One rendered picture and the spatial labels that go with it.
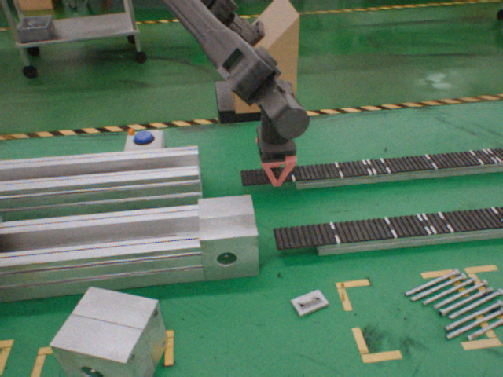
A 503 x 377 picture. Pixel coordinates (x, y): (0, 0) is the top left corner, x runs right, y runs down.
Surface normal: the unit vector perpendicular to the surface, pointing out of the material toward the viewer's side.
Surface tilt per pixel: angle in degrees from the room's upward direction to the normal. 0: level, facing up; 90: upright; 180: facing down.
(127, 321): 0
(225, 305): 0
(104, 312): 0
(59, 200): 90
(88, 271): 90
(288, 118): 90
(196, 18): 62
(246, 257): 90
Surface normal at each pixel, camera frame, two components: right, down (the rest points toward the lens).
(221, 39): -0.24, 0.17
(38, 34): 0.24, 0.60
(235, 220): -0.02, -0.78
